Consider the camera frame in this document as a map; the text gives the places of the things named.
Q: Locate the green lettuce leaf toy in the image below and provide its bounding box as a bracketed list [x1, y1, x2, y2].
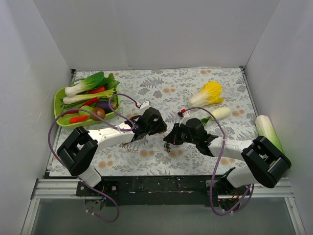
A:
[101, 73, 120, 98]

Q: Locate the green plastic tray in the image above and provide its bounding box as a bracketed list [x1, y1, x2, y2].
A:
[53, 88, 117, 129]

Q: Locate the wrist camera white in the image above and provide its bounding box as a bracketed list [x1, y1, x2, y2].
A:
[139, 100, 151, 112]
[178, 110, 191, 125]

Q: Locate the bok choy toy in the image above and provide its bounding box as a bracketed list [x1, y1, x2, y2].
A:
[65, 71, 104, 97]

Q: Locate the brown onion toy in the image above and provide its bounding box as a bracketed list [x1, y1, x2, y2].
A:
[90, 107, 106, 121]

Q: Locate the floral tablecloth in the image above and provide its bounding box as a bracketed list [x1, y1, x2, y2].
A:
[92, 68, 258, 176]

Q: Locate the yellow napa cabbage toy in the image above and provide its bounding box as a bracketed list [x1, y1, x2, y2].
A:
[187, 81, 224, 108]

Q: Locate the celery stalk toy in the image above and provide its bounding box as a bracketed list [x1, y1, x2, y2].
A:
[63, 89, 117, 105]

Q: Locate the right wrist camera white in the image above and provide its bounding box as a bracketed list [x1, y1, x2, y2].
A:
[178, 110, 191, 125]

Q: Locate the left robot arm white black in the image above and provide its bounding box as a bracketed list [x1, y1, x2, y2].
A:
[57, 107, 167, 196]

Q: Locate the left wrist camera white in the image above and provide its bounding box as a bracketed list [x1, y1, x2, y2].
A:
[139, 100, 151, 112]

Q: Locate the white radish toy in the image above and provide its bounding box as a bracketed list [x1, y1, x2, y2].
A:
[201, 107, 231, 125]

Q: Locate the large green white cabbage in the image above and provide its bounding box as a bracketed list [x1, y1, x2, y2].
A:
[255, 115, 283, 152]

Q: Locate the orange carrot toy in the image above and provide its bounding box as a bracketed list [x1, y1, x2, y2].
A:
[69, 115, 89, 124]

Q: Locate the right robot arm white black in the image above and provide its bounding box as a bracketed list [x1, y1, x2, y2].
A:
[163, 118, 291, 195]

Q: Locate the red chili pepper toy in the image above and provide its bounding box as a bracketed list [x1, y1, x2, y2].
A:
[54, 97, 99, 118]

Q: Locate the green apple toy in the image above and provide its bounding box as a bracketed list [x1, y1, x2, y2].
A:
[78, 105, 93, 116]

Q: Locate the purple eggplant toy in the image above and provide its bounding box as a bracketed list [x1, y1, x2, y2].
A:
[94, 101, 118, 113]

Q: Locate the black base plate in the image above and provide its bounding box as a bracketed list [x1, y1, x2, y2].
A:
[75, 175, 242, 208]

